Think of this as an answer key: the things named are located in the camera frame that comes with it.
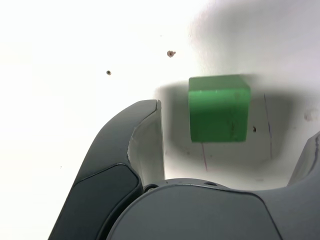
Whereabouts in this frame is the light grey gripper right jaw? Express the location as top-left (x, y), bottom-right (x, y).
top-left (99, 131), bottom-right (320, 240)

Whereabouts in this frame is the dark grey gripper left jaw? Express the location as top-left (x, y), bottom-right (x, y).
top-left (49, 99), bottom-right (166, 240)

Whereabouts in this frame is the green cube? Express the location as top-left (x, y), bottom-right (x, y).
top-left (187, 74), bottom-right (252, 144)

